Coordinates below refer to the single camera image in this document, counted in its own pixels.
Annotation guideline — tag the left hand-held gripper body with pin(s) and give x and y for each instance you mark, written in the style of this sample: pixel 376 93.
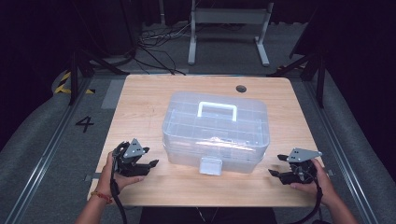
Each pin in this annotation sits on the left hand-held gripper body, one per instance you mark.
pixel 130 168

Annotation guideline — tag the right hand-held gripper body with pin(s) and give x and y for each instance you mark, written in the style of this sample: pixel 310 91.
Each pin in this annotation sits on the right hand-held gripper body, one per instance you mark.
pixel 300 175

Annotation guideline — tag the clear plastic storage box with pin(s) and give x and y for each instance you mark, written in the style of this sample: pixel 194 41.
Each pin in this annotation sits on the clear plastic storage box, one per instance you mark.
pixel 214 133

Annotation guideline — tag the person's right hand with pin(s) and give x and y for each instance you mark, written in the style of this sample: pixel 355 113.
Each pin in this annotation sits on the person's right hand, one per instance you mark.
pixel 323 189

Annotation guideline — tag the person's left hand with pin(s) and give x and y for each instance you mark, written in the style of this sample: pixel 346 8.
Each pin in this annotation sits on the person's left hand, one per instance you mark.
pixel 107 183

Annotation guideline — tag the black metal stand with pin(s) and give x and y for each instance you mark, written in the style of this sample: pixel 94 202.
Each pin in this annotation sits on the black metal stand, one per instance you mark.
pixel 320 81
pixel 73 77

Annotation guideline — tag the white metal stand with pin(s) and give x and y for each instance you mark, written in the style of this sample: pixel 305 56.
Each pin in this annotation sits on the white metal stand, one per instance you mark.
pixel 230 15

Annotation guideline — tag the grey metal bracket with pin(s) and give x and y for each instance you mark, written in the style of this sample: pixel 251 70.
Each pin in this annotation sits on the grey metal bracket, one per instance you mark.
pixel 330 172

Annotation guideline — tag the grey metal floor rail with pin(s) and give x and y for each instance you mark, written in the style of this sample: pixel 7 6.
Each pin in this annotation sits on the grey metal floor rail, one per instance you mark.
pixel 53 143
pixel 339 143

